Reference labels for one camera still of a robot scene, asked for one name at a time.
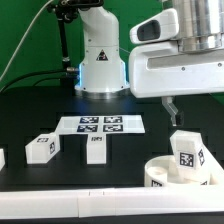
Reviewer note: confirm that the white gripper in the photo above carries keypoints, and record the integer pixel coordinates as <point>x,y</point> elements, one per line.
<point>157,70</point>

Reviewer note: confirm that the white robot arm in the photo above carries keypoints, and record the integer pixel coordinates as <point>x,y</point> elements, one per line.
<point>179,51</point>

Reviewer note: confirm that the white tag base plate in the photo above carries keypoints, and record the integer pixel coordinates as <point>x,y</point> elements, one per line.
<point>100,124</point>

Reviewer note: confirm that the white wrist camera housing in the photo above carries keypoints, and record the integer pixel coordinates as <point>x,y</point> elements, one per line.
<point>163,26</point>

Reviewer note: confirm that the white U-shaped wall fence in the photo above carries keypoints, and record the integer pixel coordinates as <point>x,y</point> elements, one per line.
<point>161,194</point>

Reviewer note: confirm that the black camera stand pole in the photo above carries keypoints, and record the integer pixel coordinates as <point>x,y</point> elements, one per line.
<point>66,11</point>

